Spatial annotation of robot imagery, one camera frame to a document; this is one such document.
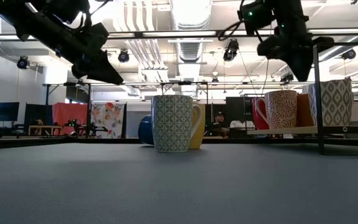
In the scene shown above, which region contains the red floral-patterned cream mug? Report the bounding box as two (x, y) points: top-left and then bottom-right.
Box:
(254, 90), (299, 130)

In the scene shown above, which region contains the person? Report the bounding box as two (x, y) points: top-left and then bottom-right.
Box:
(228, 119), (257, 139)
(206, 110), (230, 138)

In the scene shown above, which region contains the black background monitor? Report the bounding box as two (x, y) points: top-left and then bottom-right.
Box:
(0, 101), (21, 123)

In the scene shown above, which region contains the red mug with white handle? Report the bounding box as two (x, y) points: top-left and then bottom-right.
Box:
(251, 96), (270, 131)

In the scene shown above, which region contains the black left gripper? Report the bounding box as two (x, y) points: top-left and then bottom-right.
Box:
(56, 22), (124, 85)

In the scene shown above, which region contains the green lattice-patterned mug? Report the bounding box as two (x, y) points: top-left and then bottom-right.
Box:
(151, 94), (203, 154)

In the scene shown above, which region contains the plain orange mug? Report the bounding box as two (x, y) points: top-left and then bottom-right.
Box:
(296, 93), (316, 128)

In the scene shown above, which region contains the blue mug with white handle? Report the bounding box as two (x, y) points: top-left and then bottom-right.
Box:
(137, 114), (155, 146)

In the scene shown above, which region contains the floral cloth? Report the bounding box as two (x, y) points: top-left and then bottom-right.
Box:
(90, 101), (127, 139)

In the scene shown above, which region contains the wooden background bench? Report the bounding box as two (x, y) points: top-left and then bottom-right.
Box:
(27, 124), (64, 137)

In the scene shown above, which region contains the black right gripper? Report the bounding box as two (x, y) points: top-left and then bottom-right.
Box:
(256, 32), (335, 83)

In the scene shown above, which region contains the black ceiling camera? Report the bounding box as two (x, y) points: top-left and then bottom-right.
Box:
(117, 49), (131, 63)
(341, 49), (357, 60)
(223, 39), (240, 62)
(16, 55), (30, 70)

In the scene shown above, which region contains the background robot with green lights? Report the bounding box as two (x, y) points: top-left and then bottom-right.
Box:
(63, 118), (108, 138)

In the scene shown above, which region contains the blue-grey table mat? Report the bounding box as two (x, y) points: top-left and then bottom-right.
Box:
(0, 142), (358, 224)

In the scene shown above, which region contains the black background rig frame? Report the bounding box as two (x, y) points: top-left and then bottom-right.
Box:
(42, 80), (210, 103)

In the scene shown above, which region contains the wooden shelf with black frame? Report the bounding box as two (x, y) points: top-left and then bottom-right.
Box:
(246, 42), (358, 156)

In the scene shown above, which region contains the silver ceiling duct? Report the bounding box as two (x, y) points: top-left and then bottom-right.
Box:
(168, 0), (213, 63)

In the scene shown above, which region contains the red cloth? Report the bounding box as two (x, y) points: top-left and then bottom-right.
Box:
(52, 102), (88, 136)

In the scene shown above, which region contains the black partition panel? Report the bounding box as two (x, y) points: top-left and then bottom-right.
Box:
(23, 103), (54, 133)

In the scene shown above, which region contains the black metal table frame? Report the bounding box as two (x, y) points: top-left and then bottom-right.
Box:
(0, 136), (358, 151)

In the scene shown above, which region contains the yellow mug with white handle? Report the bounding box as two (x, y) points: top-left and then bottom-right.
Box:
(187, 103), (206, 150)

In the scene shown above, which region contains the grey diamond-patterned mug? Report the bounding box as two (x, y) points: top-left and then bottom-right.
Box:
(302, 78), (354, 127)

